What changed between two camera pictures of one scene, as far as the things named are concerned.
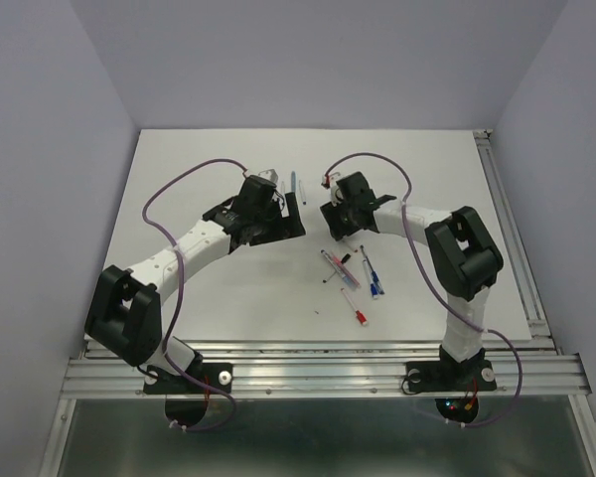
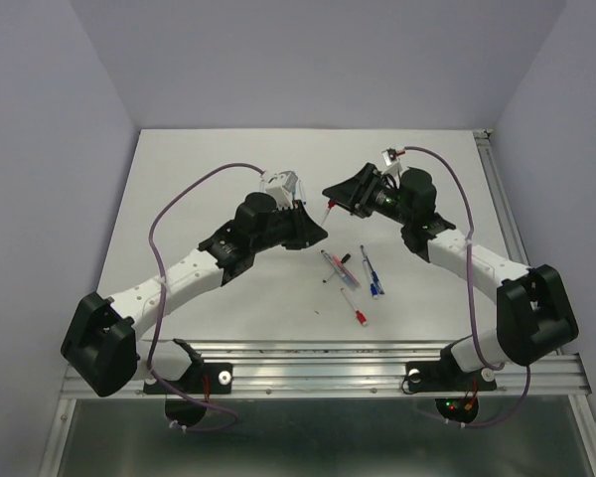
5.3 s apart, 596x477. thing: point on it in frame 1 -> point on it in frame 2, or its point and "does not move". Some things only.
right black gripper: (337, 229) -> (354, 194)
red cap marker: (362, 319) does not move
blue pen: (372, 285) does not move
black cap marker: (304, 202) does not move
